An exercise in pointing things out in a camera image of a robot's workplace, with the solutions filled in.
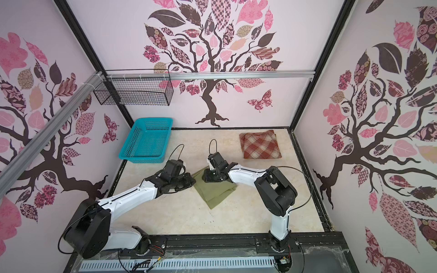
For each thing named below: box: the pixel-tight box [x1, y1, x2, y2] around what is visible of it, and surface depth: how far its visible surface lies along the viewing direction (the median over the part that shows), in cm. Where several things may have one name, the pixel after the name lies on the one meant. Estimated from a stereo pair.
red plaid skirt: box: [238, 129, 283, 159], surface depth 109 cm
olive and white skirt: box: [192, 166, 238, 210], surface depth 89 cm
